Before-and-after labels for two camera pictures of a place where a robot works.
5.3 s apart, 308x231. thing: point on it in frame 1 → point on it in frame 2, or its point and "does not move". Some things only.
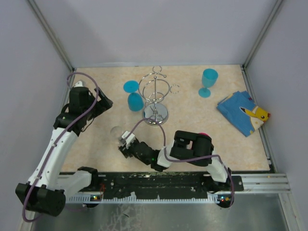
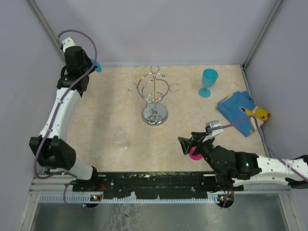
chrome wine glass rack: (154, 86) does not move
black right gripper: (126, 151) → (199, 136)
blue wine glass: (209, 78) does not move
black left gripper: (102, 105) → (87, 58)
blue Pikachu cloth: (241, 111) does not move
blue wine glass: (134, 99) → (99, 68)
